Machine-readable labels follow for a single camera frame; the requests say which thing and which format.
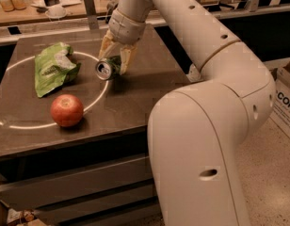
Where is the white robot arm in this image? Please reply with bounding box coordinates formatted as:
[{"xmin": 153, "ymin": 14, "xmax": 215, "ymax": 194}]
[{"xmin": 100, "ymin": 0, "xmax": 275, "ymax": 226}]

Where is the clear sanitizer bottle left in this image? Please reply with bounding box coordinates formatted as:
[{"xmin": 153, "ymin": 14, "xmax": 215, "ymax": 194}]
[{"xmin": 186, "ymin": 64, "xmax": 201, "ymax": 82}]

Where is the green chip bag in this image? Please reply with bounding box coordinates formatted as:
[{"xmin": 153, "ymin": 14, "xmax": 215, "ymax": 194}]
[{"xmin": 35, "ymin": 42, "xmax": 81, "ymax": 98}]

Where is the white face mask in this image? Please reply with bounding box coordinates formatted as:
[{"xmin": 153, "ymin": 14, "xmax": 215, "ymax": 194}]
[{"xmin": 45, "ymin": 5, "xmax": 67, "ymax": 19}]

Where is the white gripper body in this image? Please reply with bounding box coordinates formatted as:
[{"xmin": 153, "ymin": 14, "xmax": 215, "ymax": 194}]
[{"xmin": 108, "ymin": 9, "xmax": 146, "ymax": 45}]

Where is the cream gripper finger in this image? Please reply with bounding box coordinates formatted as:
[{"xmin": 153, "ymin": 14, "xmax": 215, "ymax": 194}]
[
  {"xmin": 120, "ymin": 44, "xmax": 137, "ymax": 75},
  {"xmin": 98, "ymin": 30, "xmax": 119, "ymax": 59}
]

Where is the grey drawer cabinet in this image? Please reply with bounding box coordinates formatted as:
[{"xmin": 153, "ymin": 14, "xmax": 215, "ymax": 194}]
[{"xmin": 0, "ymin": 25, "xmax": 188, "ymax": 226}]

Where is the grey power strip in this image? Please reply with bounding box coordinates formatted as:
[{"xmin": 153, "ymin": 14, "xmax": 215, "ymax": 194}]
[{"xmin": 106, "ymin": 0, "xmax": 119, "ymax": 15}]

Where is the red apple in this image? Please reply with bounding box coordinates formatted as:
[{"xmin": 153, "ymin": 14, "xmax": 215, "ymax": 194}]
[{"xmin": 50, "ymin": 94, "xmax": 84, "ymax": 127}]

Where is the green soda can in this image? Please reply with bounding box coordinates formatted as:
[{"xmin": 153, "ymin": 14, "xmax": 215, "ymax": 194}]
[{"xmin": 95, "ymin": 56, "xmax": 121, "ymax": 80}]

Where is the orange liquid jar left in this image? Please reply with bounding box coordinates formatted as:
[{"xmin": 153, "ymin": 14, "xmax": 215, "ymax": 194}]
[{"xmin": 0, "ymin": 0, "xmax": 14, "ymax": 12}]

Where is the metal railing post left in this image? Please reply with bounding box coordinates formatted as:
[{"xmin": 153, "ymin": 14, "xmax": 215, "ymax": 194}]
[{"xmin": 84, "ymin": 0, "xmax": 99, "ymax": 30}]

